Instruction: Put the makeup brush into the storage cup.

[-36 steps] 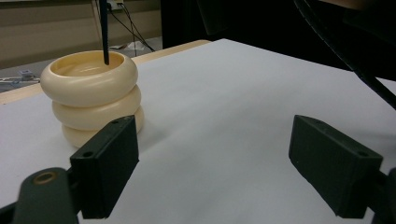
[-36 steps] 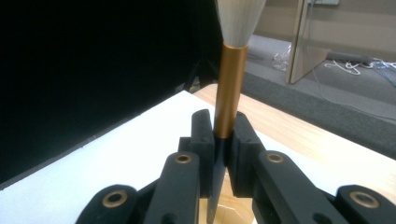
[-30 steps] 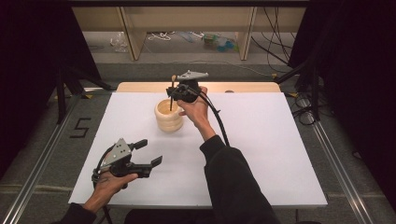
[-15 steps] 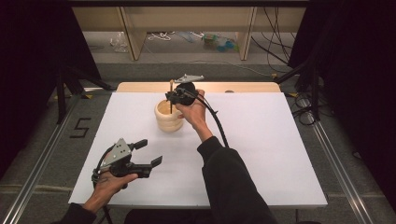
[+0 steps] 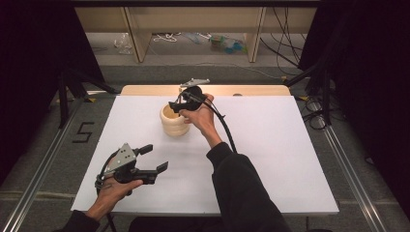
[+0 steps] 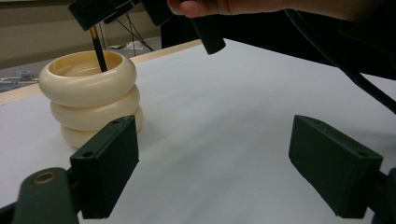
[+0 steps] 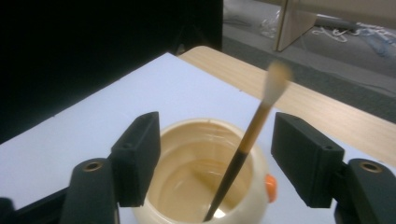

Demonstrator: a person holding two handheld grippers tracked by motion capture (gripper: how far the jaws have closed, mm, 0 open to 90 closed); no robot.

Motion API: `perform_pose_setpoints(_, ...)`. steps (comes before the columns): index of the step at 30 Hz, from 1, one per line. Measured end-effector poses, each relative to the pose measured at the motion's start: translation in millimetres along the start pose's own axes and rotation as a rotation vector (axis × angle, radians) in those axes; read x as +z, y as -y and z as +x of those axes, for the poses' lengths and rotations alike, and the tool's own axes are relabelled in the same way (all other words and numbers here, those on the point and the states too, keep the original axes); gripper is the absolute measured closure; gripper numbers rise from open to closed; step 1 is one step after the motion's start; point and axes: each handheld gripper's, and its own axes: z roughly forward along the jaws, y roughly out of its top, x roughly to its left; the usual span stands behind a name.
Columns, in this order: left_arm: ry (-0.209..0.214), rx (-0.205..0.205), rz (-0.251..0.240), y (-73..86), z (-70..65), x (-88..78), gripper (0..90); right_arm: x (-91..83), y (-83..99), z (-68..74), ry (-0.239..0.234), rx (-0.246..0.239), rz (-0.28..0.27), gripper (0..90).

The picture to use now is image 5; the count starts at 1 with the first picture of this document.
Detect person's right hand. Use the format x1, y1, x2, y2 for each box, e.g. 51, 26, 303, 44
178, 93, 217, 138

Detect coiled black floor cables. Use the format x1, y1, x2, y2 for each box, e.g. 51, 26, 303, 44
302, 96, 331, 131

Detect wooden shelf unit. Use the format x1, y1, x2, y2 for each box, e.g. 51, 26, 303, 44
74, 6, 318, 64

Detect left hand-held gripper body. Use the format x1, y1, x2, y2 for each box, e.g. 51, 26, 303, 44
102, 142, 160, 186

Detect clear plastic bag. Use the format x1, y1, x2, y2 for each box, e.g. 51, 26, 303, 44
113, 32, 134, 55

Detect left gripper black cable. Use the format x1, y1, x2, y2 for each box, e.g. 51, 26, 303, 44
94, 150, 118, 232

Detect metal floor rail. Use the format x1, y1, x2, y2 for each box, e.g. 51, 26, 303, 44
1, 96, 85, 232
317, 115, 388, 232

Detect white cord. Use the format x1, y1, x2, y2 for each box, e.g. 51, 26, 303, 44
152, 32, 182, 44

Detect colourful plastic toys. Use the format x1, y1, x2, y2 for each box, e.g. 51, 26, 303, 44
208, 33, 249, 55

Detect black metal stand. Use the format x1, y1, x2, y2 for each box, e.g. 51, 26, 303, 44
283, 59, 333, 127
57, 67, 118, 130

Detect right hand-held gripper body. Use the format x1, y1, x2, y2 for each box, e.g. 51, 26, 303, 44
175, 77, 211, 113

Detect wooden table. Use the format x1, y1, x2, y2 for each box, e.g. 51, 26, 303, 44
120, 84, 292, 97

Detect black curtain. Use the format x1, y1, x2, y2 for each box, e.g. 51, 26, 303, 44
298, 0, 410, 214
0, 0, 106, 187

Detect cream ribbed pen holder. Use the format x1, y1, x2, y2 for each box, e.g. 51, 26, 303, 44
159, 103, 191, 138

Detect person's left hand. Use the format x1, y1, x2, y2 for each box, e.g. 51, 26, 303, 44
95, 177, 144, 211

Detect hanging black cables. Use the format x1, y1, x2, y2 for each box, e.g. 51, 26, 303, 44
259, 7, 308, 77

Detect white table mat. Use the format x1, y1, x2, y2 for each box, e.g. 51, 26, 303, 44
71, 95, 340, 217

